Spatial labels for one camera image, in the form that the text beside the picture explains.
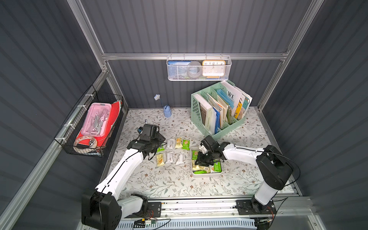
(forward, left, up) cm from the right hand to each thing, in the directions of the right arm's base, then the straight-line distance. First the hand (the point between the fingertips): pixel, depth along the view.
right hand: (197, 162), depth 86 cm
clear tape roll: (-3, +50, +25) cm, 56 cm away
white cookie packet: (+4, +18, -2) cm, 18 cm away
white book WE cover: (+39, -25, +21) cm, 51 cm away
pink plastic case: (+10, +52, +28) cm, 60 cm away
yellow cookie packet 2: (+15, +12, -3) cm, 20 cm away
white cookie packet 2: (+3, +11, -3) cm, 12 cm away
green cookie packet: (+14, +7, -2) cm, 16 cm away
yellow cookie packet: (+4, +24, -2) cm, 24 cm away
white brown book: (+24, -5, +19) cm, 31 cm away
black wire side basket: (-3, +58, +32) cm, 66 cm away
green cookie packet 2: (+10, +26, -3) cm, 28 cm away
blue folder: (+22, -13, +14) cm, 29 cm away
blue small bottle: (+41, +22, +2) cm, 46 cm away
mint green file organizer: (+29, -1, +7) cm, 30 cm away
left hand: (+9, +22, +13) cm, 27 cm away
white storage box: (-7, -4, -3) cm, 8 cm away
